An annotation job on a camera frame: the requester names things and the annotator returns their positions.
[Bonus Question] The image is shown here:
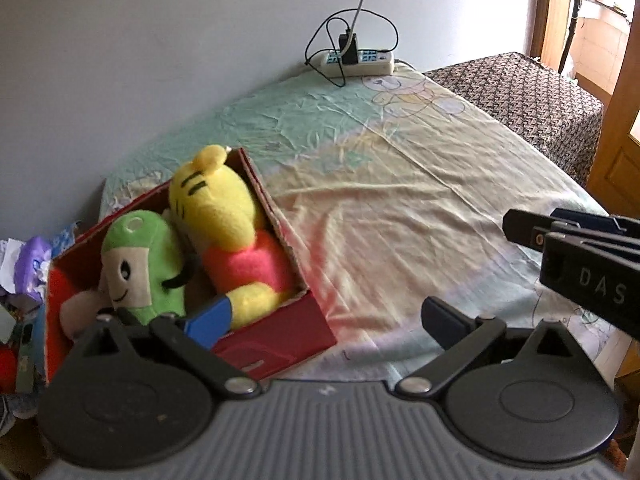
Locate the white power strip with charger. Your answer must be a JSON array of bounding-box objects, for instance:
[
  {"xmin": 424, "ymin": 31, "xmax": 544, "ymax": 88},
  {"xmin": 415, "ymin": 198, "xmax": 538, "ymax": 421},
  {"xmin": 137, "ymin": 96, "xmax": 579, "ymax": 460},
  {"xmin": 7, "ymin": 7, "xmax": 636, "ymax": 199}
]
[{"xmin": 305, "ymin": 9, "xmax": 400, "ymax": 88}]

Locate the blue printed packet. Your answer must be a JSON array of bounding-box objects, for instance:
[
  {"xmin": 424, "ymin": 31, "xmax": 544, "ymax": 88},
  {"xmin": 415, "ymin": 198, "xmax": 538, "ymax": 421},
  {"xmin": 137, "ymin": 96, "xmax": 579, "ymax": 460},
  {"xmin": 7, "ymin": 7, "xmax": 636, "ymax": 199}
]
[{"xmin": 50, "ymin": 220, "xmax": 83, "ymax": 261}]

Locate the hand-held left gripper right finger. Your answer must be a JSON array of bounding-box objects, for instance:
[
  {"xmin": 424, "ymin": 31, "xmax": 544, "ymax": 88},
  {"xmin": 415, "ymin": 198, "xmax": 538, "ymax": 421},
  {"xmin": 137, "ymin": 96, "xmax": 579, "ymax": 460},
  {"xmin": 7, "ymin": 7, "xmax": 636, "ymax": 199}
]
[{"xmin": 395, "ymin": 296, "xmax": 586, "ymax": 397}]

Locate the wooden door frame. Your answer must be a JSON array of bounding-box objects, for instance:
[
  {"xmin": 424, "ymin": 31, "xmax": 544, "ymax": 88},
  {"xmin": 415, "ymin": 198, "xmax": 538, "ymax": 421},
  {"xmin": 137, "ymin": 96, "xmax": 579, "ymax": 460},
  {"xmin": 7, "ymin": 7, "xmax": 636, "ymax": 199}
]
[{"xmin": 520, "ymin": 0, "xmax": 572, "ymax": 73}]

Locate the cartoon printed bed sheet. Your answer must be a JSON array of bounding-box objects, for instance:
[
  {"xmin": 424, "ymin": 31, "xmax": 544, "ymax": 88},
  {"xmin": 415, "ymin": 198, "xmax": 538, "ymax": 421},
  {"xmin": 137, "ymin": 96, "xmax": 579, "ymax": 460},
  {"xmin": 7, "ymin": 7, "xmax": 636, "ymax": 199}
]
[{"xmin": 100, "ymin": 65, "xmax": 621, "ymax": 386}]

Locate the wooden door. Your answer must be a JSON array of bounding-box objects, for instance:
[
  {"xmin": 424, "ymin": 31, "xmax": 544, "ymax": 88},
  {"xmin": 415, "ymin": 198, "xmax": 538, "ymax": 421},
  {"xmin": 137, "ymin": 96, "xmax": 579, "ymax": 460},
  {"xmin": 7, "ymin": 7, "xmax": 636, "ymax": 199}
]
[{"xmin": 585, "ymin": 0, "xmax": 640, "ymax": 217}]

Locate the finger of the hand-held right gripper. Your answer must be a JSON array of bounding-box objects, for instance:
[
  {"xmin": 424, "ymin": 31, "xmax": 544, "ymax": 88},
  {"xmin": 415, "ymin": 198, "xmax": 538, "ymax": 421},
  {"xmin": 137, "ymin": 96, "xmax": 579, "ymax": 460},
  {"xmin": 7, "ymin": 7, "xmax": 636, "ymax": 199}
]
[
  {"xmin": 502, "ymin": 208, "xmax": 640, "ymax": 256},
  {"xmin": 550, "ymin": 208, "xmax": 640, "ymax": 242}
]

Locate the red cardboard box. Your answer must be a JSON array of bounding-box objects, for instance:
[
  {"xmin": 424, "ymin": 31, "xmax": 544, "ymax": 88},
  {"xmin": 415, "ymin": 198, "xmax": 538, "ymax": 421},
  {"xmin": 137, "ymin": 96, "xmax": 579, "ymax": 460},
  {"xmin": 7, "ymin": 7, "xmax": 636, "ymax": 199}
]
[{"xmin": 44, "ymin": 147, "xmax": 337, "ymax": 387}]

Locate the small white plush rabbit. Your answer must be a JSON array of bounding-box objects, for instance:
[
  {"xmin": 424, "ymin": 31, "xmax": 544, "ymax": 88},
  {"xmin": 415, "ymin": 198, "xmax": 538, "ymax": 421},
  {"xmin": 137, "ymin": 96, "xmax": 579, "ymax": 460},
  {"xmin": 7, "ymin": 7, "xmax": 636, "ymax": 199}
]
[{"xmin": 60, "ymin": 287, "xmax": 115, "ymax": 342}]

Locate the yellow tiger plush toy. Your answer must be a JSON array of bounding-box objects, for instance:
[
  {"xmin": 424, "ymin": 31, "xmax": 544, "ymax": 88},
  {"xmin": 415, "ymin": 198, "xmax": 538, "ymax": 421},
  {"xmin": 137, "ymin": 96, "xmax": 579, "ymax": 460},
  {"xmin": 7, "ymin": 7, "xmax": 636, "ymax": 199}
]
[{"xmin": 167, "ymin": 145, "xmax": 297, "ymax": 332}]

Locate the green plush toy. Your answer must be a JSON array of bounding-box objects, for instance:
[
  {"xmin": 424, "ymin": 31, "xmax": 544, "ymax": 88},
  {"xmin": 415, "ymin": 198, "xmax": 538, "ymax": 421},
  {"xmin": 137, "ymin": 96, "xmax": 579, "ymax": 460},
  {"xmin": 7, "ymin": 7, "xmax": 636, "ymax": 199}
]
[{"xmin": 100, "ymin": 210, "xmax": 190, "ymax": 327}]

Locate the purple plastic bag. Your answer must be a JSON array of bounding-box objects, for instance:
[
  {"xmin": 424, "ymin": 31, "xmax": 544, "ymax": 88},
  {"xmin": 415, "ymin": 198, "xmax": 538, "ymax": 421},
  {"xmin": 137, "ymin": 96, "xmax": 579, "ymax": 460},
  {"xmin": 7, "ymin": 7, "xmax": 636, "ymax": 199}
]
[{"xmin": 11, "ymin": 236, "xmax": 53, "ymax": 306}]

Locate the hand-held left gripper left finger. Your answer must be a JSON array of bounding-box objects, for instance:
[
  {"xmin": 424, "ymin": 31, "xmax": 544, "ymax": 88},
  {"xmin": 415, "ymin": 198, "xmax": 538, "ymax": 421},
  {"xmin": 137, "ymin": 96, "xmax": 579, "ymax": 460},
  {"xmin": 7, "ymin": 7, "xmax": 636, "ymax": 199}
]
[{"xmin": 75, "ymin": 296, "xmax": 261, "ymax": 400}]

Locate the black power adapter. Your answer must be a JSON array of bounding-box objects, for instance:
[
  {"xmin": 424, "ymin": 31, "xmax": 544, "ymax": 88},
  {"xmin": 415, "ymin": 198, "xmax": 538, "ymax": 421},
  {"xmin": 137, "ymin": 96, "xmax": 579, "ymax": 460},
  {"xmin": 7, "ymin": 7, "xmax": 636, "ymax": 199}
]
[{"xmin": 338, "ymin": 32, "xmax": 360, "ymax": 66}]

